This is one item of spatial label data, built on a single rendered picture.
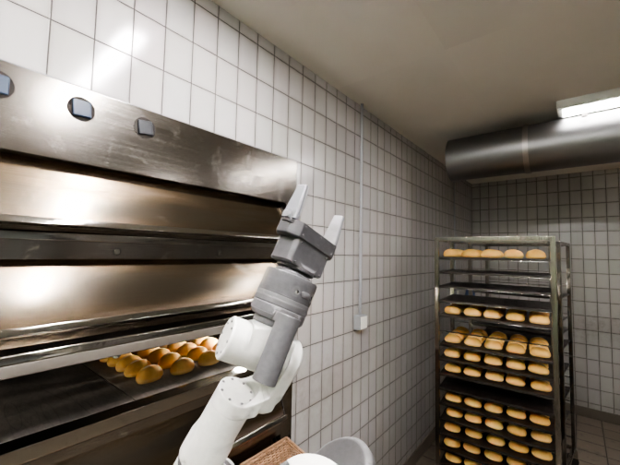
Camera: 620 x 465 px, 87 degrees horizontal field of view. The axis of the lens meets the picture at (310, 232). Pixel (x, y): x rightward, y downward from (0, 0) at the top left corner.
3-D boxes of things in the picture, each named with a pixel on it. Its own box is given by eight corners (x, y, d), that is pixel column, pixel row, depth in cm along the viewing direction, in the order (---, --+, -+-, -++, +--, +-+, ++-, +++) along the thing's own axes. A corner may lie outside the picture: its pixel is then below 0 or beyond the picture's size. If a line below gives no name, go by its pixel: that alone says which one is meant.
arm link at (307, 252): (351, 252, 56) (326, 318, 53) (310, 244, 63) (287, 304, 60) (305, 218, 48) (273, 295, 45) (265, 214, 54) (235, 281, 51)
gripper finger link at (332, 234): (331, 215, 61) (319, 244, 60) (345, 216, 59) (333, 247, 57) (336, 219, 62) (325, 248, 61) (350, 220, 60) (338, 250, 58)
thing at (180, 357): (81, 351, 152) (82, 339, 152) (178, 333, 189) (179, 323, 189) (140, 387, 113) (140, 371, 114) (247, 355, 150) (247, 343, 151)
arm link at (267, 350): (296, 306, 58) (270, 371, 55) (241, 283, 54) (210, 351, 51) (325, 315, 47) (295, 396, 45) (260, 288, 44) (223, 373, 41)
